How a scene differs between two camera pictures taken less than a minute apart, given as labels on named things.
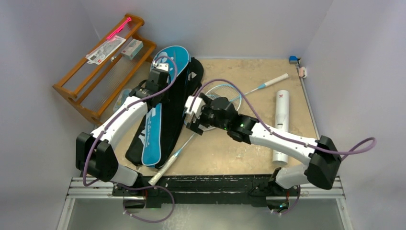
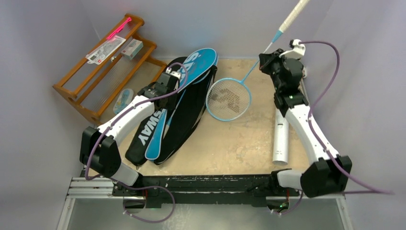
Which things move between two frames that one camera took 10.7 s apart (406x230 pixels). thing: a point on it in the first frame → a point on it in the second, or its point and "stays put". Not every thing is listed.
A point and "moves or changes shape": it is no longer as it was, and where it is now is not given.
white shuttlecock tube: (282, 122) stays put
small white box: (132, 48) stays put
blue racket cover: (176, 59) → (197, 64)
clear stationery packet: (105, 50) stays put
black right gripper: (197, 119) → (268, 59)
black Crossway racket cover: (189, 77) moves or changes shape
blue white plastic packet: (121, 98) stays put
